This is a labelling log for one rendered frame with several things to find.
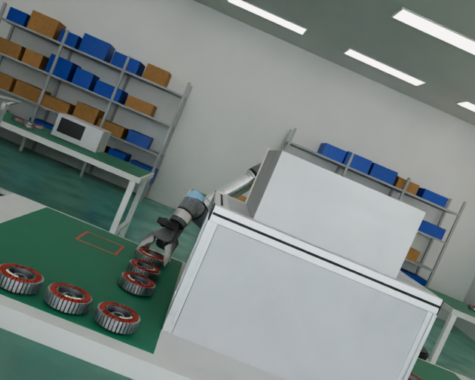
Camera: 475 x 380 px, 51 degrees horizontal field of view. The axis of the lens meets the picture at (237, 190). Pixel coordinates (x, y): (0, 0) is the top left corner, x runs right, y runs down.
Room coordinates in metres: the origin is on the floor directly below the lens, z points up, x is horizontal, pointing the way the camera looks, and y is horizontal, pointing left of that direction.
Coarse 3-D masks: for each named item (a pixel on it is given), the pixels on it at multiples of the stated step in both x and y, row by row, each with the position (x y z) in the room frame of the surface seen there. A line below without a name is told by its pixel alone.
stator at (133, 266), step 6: (132, 264) 1.66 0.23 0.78; (138, 264) 1.71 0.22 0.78; (144, 264) 1.72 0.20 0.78; (150, 264) 1.73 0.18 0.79; (132, 270) 1.65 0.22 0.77; (138, 270) 1.64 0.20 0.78; (144, 270) 1.64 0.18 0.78; (150, 270) 1.66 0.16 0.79; (156, 270) 1.69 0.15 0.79; (150, 276) 1.65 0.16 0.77; (156, 276) 1.67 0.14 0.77
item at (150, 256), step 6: (138, 252) 1.85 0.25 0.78; (144, 252) 1.85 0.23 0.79; (150, 252) 1.91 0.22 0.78; (156, 252) 1.93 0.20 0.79; (138, 258) 1.84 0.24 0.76; (144, 258) 1.83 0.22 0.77; (150, 258) 1.83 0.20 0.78; (156, 258) 1.84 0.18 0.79; (162, 258) 1.87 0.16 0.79; (156, 264) 1.84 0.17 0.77; (162, 264) 1.87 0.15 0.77
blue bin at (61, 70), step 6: (48, 60) 7.70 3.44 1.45; (60, 60) 7.70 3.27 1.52; (66, 60) 7.71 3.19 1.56; (48, 66) 7.70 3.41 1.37; (60, 66) 7.70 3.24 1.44; (66, 66) 7.71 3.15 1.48; (72, 66) 7.76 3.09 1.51; (78, 66) 8.00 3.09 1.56; (48, 72) 7.70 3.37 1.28; (54, 72) 7.70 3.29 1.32; (60, 72) 7.70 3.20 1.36; (66, 72) 7.71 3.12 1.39; (72, 72) 7.85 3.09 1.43; (66, 78) 7.71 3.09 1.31
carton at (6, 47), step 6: (0, 42) 7.66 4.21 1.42; (6, 42) 7.66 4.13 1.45; (12, 42) 7.67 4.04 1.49; (0, 48) 7.66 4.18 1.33; (6, 48) 7.67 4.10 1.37; (12, 48) 7.67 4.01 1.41; (18, 48) 7.68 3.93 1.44; (24, 48) 7.79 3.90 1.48; (6, 54) 7.67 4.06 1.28; (12, 54) 7.68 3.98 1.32; (18, 54) 7.68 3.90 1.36
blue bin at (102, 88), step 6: (96, 84) 7.75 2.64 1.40; (102, 84) 7.75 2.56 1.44; (108, 84) 7.76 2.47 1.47; (96, 90) 7.75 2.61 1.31; (102, 90) 7.75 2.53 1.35; (108, 90) 7.76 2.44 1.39; (120, 90) 7.76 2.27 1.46; (108, 96) 7.76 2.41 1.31; (120, 96) 7.77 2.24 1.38; (126, 96) 8.11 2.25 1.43; (120, 102) 7.89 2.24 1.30
